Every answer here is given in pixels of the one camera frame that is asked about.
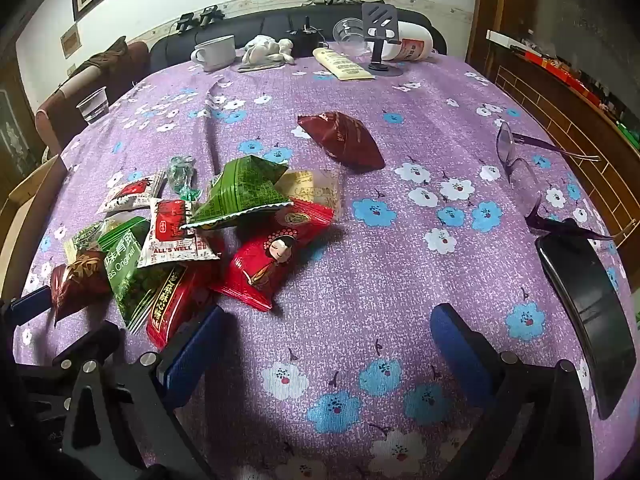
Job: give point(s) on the dark red snack packet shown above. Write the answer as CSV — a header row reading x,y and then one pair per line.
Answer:
x,y
345,137
75,285

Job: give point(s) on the black gadget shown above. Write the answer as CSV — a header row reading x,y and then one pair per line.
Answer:
x,y
211,16
187,24

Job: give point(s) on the black smartphone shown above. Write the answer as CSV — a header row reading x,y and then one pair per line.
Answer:
x,y
585,310

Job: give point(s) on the green pyramid snack packet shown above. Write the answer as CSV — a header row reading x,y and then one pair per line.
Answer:
x,y
240,185

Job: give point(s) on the white red-label snack packet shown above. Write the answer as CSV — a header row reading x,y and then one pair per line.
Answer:
x,y
170,240
127,192

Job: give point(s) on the purple eyeglasses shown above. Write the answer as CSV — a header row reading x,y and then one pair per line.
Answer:
x,y
520,170

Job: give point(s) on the clear plastic water cup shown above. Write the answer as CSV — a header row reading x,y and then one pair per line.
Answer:
x,y
93,107

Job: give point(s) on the small black bag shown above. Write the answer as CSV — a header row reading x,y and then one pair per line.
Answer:
x,y
305,37

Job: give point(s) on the cardboard box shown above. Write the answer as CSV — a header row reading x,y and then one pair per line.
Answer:
x,y
30,220

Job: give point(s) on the red gold-script snack packet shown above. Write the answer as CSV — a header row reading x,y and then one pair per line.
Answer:
x,y
175,305

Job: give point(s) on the beige translucent snack packet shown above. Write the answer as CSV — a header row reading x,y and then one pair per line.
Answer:
x,y
315,187

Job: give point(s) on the cream tube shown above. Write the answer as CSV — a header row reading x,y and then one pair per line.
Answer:
x,y
342,64

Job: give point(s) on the wall plaque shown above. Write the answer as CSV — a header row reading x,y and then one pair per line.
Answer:
x,y
71,42

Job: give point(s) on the empty clear plastic cup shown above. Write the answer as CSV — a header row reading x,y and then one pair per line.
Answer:
x,y
347,35

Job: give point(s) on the wooden door frame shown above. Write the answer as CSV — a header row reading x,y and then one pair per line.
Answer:
x,y
487,10

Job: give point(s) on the black leather sofa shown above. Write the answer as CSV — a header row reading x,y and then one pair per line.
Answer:
x,y
270,27

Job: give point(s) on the white mug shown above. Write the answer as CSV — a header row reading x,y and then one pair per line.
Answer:
x,y
215,52

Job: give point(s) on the brown armchair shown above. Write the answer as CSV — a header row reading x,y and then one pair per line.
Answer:
x,y
65,110

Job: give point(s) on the green pea packet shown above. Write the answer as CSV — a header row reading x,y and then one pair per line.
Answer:
x,y
127,270

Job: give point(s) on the brown garment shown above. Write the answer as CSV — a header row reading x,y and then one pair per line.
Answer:
x,y
107,55

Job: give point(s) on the purple floral tablecloth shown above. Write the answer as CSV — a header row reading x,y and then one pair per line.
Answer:
x,y
350,270

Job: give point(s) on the clear green candy packet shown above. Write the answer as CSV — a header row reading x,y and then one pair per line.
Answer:
x,y
182,175

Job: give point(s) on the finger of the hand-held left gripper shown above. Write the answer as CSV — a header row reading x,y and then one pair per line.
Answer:
x,y
87,345
27,306

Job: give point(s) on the wooden sideboard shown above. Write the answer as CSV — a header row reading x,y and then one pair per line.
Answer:
x,y
565,120

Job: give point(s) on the red cartoon figure snack packet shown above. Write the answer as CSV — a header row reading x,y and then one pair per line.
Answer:
x,y
270,260

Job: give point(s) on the red box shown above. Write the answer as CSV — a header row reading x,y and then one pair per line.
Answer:
x,y
565,77

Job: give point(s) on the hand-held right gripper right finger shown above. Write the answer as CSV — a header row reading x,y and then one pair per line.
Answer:
x,y
460,350

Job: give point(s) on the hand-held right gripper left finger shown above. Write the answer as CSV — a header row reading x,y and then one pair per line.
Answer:
x,y
192,355

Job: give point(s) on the green white snack packet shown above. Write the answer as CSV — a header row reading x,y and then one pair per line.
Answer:
x,y
92,235

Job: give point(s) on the white box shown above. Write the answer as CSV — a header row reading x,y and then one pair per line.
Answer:
x,y
505,38

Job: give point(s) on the white plastic jar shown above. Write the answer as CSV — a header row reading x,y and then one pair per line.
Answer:
x,y
412,42

